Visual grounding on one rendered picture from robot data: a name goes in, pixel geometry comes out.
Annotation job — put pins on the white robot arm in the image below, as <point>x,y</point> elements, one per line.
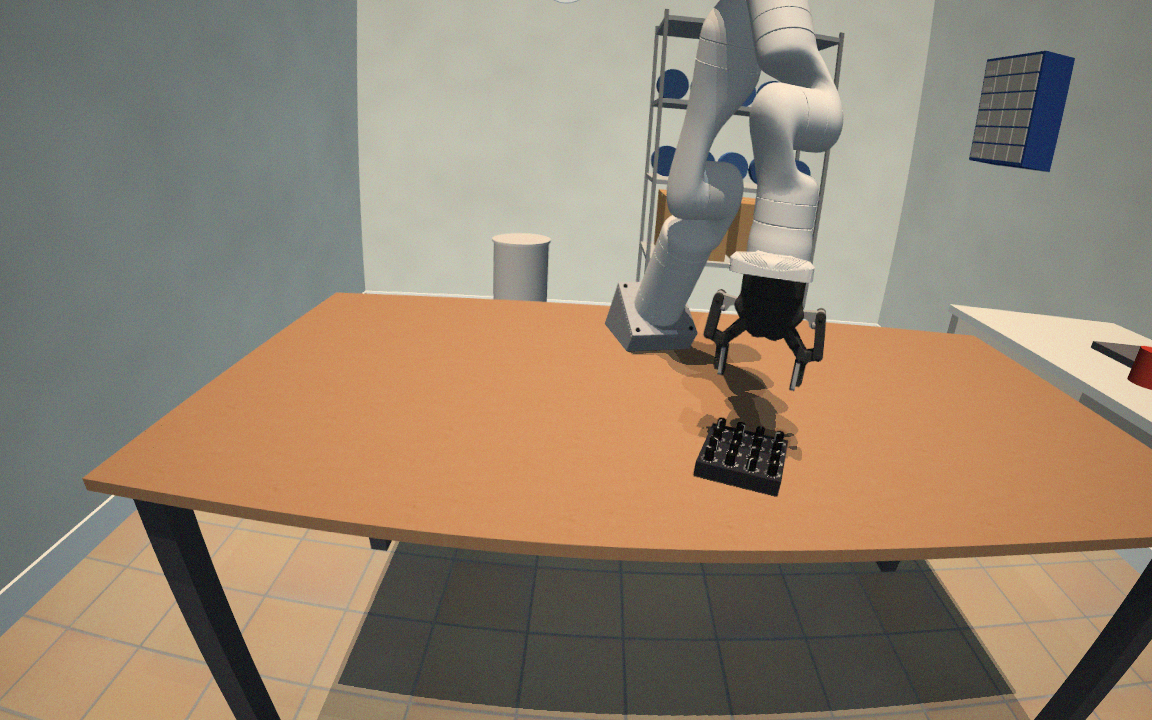
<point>782,115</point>

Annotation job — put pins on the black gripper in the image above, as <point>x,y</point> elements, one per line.
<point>769,319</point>

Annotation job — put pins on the black knob box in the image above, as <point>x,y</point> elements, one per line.
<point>743,463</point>

